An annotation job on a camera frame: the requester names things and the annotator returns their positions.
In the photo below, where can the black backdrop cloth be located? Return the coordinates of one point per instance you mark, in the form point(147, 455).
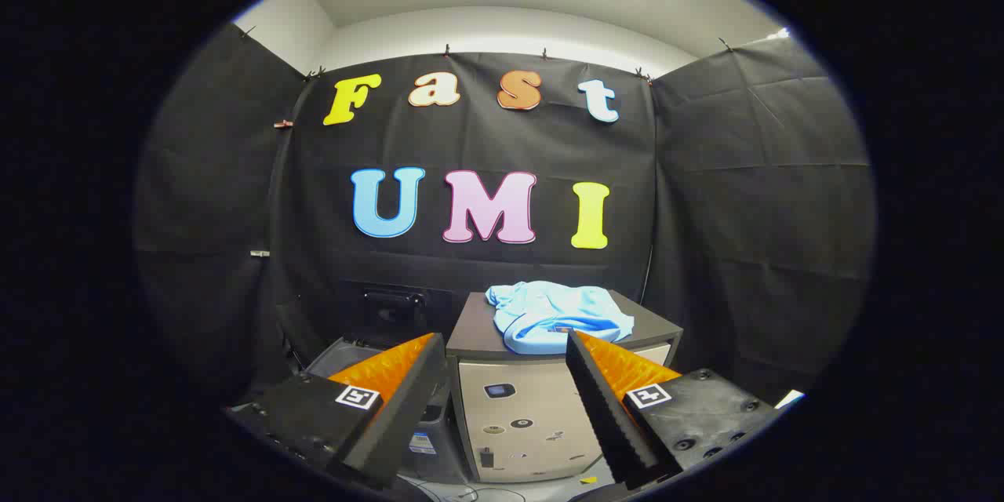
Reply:
point(471, 141)

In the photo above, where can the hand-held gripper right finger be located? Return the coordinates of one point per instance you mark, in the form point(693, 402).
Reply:
point(604, 408)

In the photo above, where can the light blue shirt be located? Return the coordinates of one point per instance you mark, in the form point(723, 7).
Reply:
point(549, 310)

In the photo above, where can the dark glass washing machine lid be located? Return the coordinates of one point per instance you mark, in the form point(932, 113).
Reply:
point(396, 306)

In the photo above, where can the beige cabinet with dark top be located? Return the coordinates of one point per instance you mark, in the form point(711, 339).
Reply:
point(518, 423)

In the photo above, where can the grey washing machine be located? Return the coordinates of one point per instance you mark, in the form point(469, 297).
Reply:
point(430, 439)

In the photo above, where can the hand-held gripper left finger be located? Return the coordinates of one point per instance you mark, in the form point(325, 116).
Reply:
point(408, 408)

